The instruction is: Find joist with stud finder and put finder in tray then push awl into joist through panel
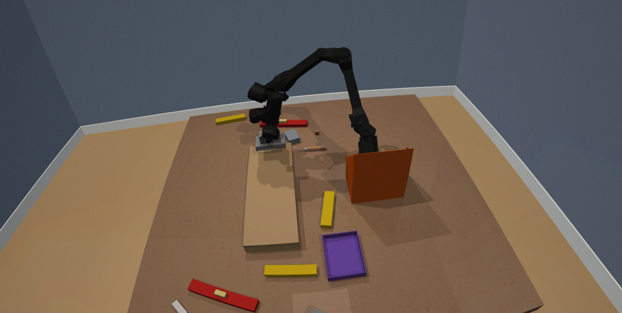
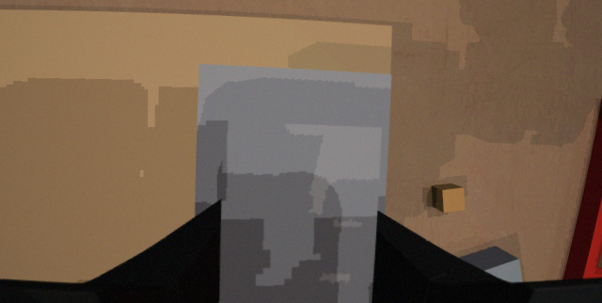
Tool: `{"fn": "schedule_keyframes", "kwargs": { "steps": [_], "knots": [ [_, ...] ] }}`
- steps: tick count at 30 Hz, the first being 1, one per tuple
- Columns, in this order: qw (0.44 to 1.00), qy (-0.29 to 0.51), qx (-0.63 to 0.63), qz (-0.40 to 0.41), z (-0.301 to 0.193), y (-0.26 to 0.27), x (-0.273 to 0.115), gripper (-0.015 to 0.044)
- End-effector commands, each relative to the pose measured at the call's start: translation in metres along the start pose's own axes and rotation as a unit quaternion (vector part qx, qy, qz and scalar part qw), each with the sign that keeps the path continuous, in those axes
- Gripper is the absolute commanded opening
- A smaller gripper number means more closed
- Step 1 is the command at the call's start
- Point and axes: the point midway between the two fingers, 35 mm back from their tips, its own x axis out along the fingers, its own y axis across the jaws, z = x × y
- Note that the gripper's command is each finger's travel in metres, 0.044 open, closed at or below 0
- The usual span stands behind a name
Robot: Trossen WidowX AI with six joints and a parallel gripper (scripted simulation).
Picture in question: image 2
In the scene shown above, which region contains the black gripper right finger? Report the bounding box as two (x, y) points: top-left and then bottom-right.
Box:
(372, 210), (602, 303)

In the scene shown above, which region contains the red long flat bar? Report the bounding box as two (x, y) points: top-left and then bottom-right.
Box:
(563, 100), (602, 280)

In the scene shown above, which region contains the small brown cube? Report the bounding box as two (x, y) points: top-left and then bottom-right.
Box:
(432, 183), (465, 213)

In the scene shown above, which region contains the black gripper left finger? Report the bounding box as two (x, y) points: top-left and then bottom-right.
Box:
(0, 199), (222, 303)

